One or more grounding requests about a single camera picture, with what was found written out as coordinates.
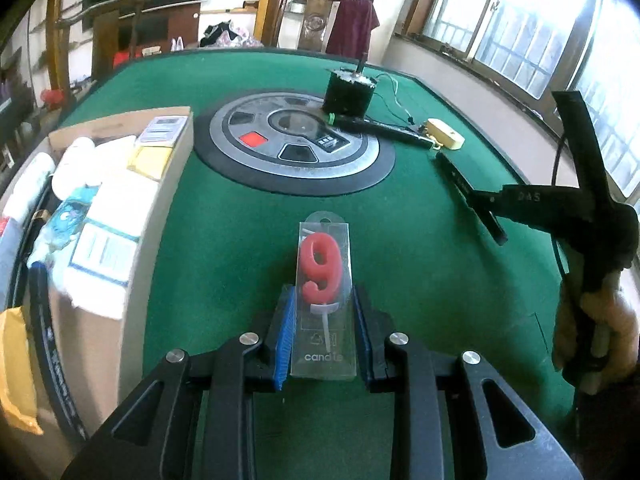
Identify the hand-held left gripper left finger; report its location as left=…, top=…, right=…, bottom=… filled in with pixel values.
left=60, top=285, right=298, bottom=480

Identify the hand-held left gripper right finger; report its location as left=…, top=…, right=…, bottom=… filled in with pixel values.
left=351, top=285, right=583, bottom=480

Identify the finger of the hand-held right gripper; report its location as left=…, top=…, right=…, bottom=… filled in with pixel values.
left=470, top=184, right=583, bottom=226

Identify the black pen purple cap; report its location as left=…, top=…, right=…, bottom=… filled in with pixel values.
left=435, top=151, right=508, bottom=247

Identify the red number candle pack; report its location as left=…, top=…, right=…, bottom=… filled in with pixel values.
left=290, top=210, right=358, bottom=381

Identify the cardboard box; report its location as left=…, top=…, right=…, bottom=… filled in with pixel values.
left=0, top=106, right=195, bottom=461

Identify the white medicine box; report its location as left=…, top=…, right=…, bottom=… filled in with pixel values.
left=62, top=222, right=141, bottom=321

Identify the plain white box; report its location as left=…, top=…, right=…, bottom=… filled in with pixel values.
left=87, top=177, right=161, bottom=236

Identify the yellow flat pack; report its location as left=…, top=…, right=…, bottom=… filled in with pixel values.
left=127, top=145, right=176, bottom=181

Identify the small grey white box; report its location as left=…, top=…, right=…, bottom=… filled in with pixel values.
left=136, top=116, right=188, bottom=148

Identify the white soft pack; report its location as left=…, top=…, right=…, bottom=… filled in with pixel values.
left=95, top=135, right=138, bottom=171

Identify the yellow foil packet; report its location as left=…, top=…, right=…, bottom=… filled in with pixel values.
left=0, top=306, right=45, bottom=436

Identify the person's right hand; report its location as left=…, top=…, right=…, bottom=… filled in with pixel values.
left=552, top=270, right=640, bottom=396

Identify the black marker green tip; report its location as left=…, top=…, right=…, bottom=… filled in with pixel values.
left=327, top=114, right=436, bottom=150

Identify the window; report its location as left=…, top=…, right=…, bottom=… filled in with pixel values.
left=415, top=0, right=640, bottom=201

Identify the black motor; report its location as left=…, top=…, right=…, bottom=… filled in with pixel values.
left=322, top=52, right=378, bottom=117

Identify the round table control panel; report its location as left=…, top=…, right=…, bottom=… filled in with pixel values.
left=192, top=91, right=397, bottom=197

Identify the maroon cloth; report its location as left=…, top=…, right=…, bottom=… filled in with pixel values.
left=325, top=0, right=381, bottom=56

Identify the pile of clothes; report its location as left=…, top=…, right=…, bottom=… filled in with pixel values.
left=200, top=21, right=263, bottom=50

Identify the yellow keychain case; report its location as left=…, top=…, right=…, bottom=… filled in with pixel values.
left=424, top=118, right=466, bottom=151

